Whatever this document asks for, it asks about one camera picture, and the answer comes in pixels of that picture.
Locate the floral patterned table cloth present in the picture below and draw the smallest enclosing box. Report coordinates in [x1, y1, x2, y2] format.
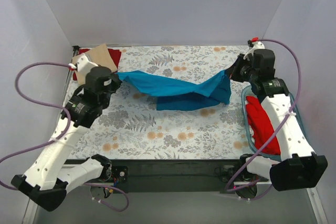
[69, 46, 250, 159]

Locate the white t shirt in bin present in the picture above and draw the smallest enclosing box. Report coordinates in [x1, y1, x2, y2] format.
[246, 95, 259, 142]

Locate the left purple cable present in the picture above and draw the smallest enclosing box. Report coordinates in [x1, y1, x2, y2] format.
[0, 61, 130, 212]

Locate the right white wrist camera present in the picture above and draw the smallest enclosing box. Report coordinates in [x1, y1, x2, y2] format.
[244, 37, 265, 60]

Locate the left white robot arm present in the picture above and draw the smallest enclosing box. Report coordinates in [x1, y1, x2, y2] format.
[11, 66, 121, 211]

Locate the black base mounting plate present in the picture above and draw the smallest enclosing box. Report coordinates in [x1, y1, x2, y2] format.
[81, 158, 271, 194]

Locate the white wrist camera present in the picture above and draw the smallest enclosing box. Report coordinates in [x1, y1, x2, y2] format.
[68, 54, 98, 77]
[244, 37, 265, 60]

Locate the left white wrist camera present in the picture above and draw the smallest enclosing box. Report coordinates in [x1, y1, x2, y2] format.
[68, 54, 98, 77]

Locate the red t shirt in bin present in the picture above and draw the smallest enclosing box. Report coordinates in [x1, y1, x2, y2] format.
[255, 102, 274, 149]

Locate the folded dark red t shirt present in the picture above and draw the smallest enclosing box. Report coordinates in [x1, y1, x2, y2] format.
[73, 45, 122, 72]

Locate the folded beige t shirt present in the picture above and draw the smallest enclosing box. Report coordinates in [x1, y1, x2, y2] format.
[71, 44, 118, 76]

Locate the clear blue plastic bin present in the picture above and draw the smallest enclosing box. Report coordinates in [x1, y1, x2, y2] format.
[241, 86, 306, 162]

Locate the blue t shirt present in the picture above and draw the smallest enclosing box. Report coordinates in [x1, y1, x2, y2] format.
[118, 71, 231, 111]

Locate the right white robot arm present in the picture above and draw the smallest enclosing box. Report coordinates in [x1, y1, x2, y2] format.
[225, 49, 328, 191]

